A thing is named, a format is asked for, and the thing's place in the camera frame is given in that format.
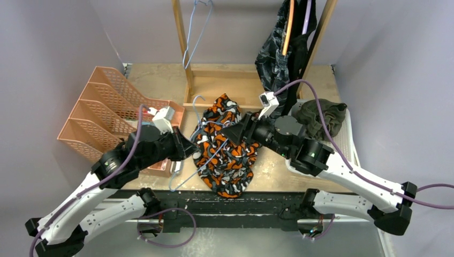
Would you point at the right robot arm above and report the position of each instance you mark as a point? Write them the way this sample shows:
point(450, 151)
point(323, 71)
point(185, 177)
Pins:
point(384, 203)

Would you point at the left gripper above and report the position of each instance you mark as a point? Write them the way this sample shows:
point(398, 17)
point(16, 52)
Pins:
point(183, 146)

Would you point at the orange camouflage shorts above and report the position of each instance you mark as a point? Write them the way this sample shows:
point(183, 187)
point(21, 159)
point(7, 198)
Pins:
point(224, 167)

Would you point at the blue wire hanger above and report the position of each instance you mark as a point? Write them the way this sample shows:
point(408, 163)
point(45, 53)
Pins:
point(189, 50)

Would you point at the grey camouflage shorts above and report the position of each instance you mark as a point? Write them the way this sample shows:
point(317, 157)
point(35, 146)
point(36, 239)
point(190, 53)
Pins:
point(271, 64)

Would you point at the orange hanger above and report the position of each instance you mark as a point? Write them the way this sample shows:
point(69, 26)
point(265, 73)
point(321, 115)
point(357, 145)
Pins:
point(290, 16)

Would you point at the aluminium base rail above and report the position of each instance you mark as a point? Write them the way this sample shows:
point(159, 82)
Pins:
point(283, 210)

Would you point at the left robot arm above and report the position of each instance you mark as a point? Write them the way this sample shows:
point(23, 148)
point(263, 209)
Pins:
point(75, 222)

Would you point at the white plastic basket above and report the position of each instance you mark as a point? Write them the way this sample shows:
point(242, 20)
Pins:
point(344, 138)

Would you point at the white stapler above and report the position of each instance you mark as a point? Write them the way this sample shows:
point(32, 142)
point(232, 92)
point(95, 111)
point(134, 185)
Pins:
point(176, 168)

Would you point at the black garment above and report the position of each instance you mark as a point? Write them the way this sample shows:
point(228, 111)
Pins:
point(298, 45)

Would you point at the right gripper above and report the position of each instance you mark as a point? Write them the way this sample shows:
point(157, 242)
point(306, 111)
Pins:
point(238, 132)

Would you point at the purple hanger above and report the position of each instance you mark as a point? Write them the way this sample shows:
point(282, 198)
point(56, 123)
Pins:
point(307, 17)

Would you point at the peach plastic file organizer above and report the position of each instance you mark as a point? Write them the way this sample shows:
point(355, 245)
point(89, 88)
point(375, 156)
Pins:
point(106, 112)

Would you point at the wooden clothes rack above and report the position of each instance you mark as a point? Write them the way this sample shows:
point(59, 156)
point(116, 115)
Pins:
point(204, 85)

